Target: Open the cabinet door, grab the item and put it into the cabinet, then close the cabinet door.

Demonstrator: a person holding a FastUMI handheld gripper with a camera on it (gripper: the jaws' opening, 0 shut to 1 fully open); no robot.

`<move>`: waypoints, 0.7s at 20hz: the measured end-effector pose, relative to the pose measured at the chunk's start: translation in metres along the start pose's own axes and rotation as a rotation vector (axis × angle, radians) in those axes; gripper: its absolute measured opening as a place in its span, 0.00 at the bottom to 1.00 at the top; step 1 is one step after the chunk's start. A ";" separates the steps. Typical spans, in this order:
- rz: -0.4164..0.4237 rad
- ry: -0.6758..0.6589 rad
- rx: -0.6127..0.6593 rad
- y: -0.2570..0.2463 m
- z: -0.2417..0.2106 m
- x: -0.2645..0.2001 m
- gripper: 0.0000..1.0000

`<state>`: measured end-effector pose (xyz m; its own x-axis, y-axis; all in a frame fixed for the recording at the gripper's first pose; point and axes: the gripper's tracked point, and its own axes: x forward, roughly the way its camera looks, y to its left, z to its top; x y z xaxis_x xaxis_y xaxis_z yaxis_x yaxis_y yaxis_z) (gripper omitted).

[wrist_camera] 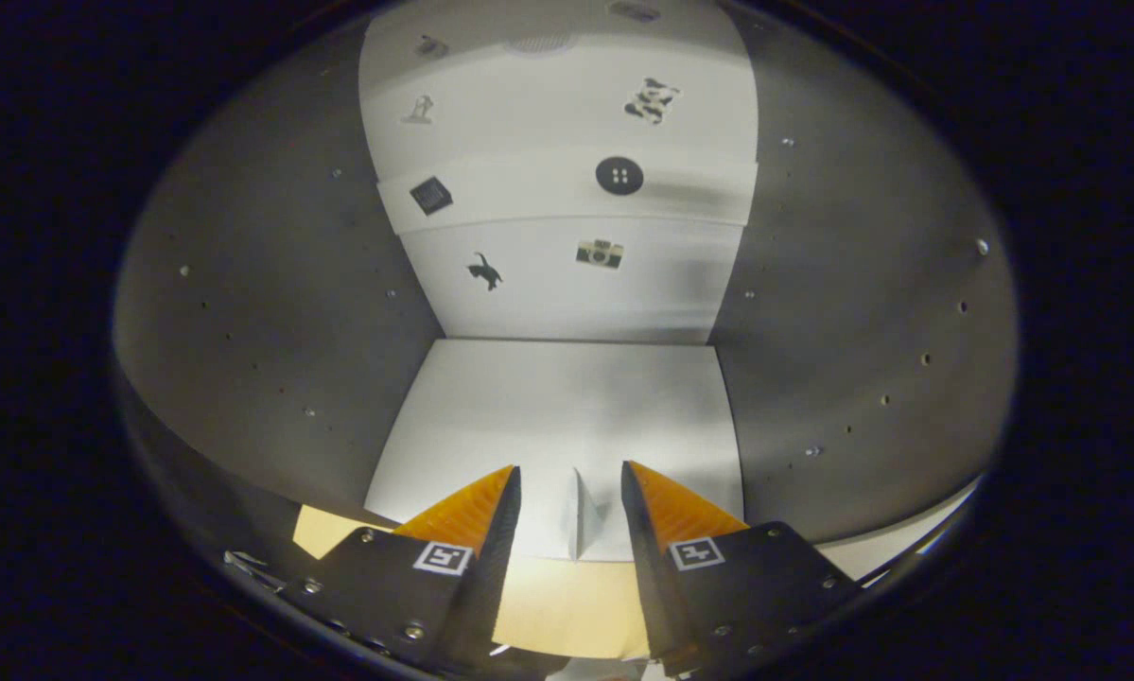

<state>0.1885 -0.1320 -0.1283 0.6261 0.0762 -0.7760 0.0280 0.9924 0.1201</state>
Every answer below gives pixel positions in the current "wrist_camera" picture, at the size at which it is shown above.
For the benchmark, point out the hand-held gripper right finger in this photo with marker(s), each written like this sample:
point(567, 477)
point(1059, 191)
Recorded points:
point(647, 577)

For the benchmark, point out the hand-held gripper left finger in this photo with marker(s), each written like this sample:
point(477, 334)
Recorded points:
point(491, 577)

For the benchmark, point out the grey cabinet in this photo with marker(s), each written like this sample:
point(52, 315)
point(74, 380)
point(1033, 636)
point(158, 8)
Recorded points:
point(566, 407)

